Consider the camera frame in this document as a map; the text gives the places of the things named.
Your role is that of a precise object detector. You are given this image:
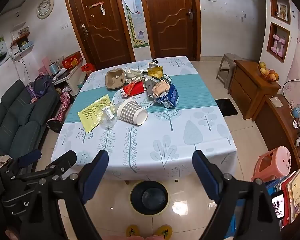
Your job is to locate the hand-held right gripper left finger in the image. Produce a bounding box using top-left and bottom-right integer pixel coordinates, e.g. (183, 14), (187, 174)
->
(20, 150), (109, 240)

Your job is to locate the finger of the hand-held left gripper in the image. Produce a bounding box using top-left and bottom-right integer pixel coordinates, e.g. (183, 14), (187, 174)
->
(12, 151), (77, 180)
(0, 149), (42, 178)

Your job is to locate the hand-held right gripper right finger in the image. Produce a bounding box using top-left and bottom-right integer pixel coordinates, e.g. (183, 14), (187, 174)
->
(192, 150), (282, 240)

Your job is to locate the black bin with yellow rim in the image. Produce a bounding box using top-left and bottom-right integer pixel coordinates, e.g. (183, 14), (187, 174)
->
(130, 181), (169, 215)

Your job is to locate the yellow paper packet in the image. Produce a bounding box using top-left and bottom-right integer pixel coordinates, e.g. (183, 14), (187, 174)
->
(77, 94), (112, 133)

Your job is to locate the checkered paper cup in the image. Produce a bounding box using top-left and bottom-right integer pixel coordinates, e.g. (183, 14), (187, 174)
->
(116, 98), (148, 126)

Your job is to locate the red packet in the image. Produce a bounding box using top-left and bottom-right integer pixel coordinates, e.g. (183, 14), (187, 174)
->
(122, 81), (145, 98)

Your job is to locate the peach snack packet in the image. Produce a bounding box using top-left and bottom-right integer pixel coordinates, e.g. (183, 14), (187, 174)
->
(152, 82), (171, 98)

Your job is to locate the yellow chip bag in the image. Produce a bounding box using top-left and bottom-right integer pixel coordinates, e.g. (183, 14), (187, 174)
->
(147, 65), (163, 79)

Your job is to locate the beige cloth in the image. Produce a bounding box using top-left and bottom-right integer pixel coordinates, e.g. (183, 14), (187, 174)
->
(0, 155), (12, 168)

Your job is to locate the dark grey sofa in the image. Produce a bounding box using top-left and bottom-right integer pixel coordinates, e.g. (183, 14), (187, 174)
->
(0, 79), (60, 160)

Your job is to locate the clear plastic wrapper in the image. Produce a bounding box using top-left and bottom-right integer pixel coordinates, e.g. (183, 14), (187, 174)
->
(97, 105), (118, 128)

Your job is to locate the pink floral rolled bag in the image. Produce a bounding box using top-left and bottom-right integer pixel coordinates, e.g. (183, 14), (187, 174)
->
(47, 92), (73, 130)

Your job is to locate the purple bag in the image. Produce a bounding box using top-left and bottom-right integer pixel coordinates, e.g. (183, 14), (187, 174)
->
(26, 76), (55, 104)

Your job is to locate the person's right yellow slipper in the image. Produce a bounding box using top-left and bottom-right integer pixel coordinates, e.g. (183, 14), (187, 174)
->
(156, 224), (173, 238)

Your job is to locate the black floor scale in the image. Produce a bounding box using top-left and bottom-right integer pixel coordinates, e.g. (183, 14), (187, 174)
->
(214, 99), (238, 117)

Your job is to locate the person's left leg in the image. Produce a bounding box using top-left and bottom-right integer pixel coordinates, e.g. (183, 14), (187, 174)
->
(107, 234), (143, 240)

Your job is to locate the pink plastic stool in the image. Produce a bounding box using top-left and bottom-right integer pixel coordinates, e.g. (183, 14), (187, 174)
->
(251, 146), (293, 183)

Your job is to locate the black smartphone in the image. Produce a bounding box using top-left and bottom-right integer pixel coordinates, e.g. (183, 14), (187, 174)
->
(270, 190), (285, 219)

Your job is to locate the long wooden sideboard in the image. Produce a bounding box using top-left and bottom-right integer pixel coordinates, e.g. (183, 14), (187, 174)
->
(255, 94), (300, 173)

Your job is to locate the white side cabinet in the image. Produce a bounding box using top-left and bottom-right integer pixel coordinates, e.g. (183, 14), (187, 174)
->
(52, 65), (87, 95)

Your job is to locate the blue white packet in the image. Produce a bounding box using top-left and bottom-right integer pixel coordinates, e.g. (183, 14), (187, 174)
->
(154, 84), (178, 109)

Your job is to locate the stack of books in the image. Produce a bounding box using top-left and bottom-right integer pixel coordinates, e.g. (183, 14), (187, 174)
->
(265, 169), (300, 228)

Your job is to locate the small wooden cabinet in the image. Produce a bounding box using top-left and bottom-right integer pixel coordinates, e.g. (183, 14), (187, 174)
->
(229, 60), (281, 120)

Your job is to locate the small red box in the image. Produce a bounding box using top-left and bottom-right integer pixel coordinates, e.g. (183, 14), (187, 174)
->
(80, 64), (96, 73)

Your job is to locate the large orange gift box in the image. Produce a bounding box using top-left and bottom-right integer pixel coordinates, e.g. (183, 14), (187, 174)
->
(62, 51), (83, 68)

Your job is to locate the crumpled beige paper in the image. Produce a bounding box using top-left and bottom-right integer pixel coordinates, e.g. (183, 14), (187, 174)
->
(125, 66), (148, 83)

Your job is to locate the grey plastic stool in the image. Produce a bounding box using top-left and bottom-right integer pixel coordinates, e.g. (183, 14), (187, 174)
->
(216, 53), (243, 89)

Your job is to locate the brown door with paper scraps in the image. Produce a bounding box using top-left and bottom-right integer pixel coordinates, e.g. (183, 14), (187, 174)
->
(62, 0), (135, 70)

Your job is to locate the giraffe height chart poster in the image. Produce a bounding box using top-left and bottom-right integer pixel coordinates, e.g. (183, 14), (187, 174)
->
(121, 0), (150, 49)

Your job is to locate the pink dumbbell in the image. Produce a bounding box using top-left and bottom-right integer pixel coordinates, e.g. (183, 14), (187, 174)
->
(272, 35), (280, 53)
(277, 40), (288, 55)

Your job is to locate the brown wooden door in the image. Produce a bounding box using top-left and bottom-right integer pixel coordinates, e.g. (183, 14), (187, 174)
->
(137, 0), (202, 62)

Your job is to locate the light blue wall shelf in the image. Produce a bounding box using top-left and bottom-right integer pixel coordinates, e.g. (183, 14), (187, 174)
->
(15, 42), (35, 55)

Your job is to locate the wire fruit basket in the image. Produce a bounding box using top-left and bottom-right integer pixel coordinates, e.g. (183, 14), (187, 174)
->
(258, 65), (279, 82)

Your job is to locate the wooden wall shelf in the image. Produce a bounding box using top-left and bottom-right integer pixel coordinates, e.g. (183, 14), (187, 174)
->
(10, 31), (31, 46)

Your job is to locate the black power cable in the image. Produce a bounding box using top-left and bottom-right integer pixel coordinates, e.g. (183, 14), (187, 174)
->
(282, 77), (300, 100)

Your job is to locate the round wall clock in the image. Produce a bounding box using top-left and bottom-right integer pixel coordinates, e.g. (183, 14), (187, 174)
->
(36, 0), (54, 20)

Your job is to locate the white photo frame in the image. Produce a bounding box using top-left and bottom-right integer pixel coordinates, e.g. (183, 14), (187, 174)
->
(277, 2), (289, 19)

